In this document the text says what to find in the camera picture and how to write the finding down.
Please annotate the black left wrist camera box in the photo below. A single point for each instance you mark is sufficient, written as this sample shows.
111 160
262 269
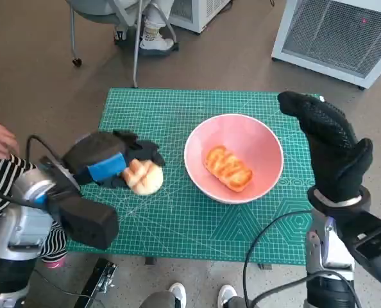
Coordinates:
88 221

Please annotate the grey leg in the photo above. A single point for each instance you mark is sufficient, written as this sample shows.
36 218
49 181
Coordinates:
158 300
240 302

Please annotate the oblong toasted toy bread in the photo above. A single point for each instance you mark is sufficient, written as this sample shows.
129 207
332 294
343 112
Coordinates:
229 168

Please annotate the seated person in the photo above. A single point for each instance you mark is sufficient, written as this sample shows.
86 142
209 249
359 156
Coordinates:
153 35

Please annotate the grey office chair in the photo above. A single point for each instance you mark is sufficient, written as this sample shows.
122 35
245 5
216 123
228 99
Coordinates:
136 57

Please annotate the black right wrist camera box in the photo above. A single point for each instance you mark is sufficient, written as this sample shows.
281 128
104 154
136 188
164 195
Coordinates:
373 247

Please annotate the pink bowl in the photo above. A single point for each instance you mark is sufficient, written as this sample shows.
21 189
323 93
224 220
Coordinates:
264 144

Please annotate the white shoe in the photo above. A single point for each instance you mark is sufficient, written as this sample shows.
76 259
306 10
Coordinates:
177 293
227 293

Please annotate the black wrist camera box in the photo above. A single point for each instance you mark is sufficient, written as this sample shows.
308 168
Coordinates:
88 221
373 247

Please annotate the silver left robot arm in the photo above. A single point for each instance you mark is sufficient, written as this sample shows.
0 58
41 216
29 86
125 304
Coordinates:
20 231

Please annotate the black silver metal clamp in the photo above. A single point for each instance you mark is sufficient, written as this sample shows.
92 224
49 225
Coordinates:
102 280

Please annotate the small white grille appliance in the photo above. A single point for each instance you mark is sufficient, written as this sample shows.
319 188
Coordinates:
193 13

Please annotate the green cutting mat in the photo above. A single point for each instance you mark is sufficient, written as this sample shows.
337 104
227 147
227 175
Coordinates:
177 231

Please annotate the black table bracket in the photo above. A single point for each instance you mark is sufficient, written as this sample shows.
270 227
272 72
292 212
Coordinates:
264 266
149 260

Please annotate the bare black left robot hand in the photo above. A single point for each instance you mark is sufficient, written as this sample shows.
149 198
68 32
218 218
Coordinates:
94 154

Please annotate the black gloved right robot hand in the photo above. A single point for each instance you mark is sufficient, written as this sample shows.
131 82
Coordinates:
335 160

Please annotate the large white grille appliance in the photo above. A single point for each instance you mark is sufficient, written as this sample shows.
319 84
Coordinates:
331 35

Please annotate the round scored toy bread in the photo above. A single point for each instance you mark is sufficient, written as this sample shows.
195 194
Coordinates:
145 179

